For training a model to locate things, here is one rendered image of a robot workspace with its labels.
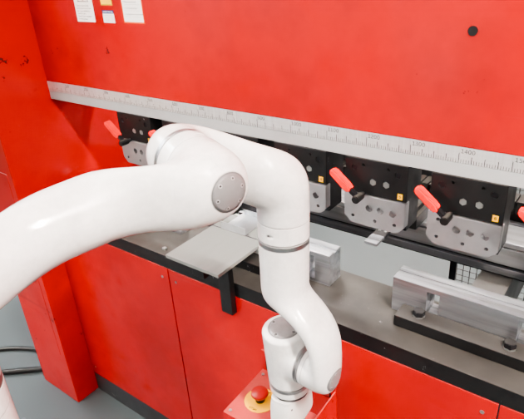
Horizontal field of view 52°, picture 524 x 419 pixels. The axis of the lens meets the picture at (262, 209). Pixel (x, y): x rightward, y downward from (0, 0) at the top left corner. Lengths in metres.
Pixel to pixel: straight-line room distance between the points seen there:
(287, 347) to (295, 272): 0.16
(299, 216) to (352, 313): 0.53
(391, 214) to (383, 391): 0.44
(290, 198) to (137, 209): 0.25
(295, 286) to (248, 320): 0.60
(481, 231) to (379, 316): 0.35
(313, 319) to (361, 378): 0.46
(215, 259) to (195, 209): 0.66
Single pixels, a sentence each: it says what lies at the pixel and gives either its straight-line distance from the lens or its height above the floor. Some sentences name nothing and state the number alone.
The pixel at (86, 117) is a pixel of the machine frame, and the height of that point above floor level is 1.16.
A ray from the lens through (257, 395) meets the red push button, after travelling 1.25.
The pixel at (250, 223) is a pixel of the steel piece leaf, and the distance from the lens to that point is 1.50.
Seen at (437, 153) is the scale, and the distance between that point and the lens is 1.14.
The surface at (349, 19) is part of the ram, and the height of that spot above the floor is 1.55.
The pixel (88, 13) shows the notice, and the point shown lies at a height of 1.55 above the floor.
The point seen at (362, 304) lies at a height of 0.88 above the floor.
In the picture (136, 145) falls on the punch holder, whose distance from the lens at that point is 1.71.
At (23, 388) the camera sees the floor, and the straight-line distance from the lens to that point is 2.71.
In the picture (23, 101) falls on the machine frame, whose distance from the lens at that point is 1.97.
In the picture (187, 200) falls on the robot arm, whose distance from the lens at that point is 0.70.
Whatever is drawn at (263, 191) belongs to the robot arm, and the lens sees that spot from 0.83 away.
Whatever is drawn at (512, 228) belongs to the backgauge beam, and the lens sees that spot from 1.57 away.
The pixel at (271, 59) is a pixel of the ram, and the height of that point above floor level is 1.46.
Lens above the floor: 1.71
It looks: 27 degrees down
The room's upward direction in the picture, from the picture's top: 4 degrees counter-clockwise
